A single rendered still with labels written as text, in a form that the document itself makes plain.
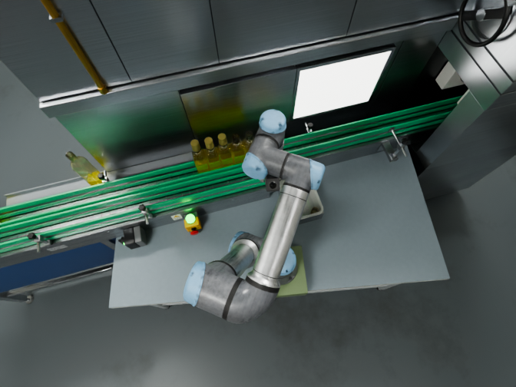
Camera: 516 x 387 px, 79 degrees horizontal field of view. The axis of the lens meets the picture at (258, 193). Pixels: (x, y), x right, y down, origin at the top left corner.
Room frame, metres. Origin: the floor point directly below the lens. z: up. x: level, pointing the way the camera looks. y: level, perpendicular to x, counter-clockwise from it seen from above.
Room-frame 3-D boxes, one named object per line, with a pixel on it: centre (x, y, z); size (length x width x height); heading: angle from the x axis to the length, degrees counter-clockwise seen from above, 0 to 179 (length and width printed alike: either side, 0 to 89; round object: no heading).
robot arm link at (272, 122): (0.54, -0.05, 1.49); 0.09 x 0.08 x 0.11; 157
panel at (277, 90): (0.96, -0.14, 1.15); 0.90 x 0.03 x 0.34; 105
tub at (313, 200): (0.61, -0.21, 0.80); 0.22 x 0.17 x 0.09; 15
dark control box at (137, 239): (0.43, 0.60, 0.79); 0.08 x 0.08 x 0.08; 15
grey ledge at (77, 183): (0.70, 0.74, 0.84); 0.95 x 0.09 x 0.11; 105
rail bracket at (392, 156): (0.84, -0.69, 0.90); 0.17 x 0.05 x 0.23; 15
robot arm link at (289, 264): (0.26, -0.08, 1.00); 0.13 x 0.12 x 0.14; 67
